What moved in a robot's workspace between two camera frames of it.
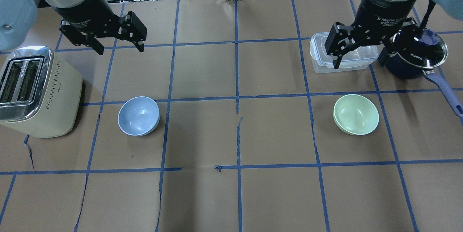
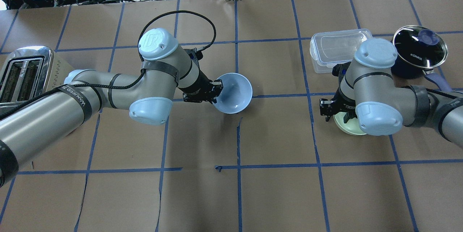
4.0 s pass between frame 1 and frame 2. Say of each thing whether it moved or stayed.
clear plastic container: stayed
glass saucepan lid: stayed
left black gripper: moved
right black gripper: moved
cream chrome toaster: stayed
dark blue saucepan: stayed
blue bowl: moved
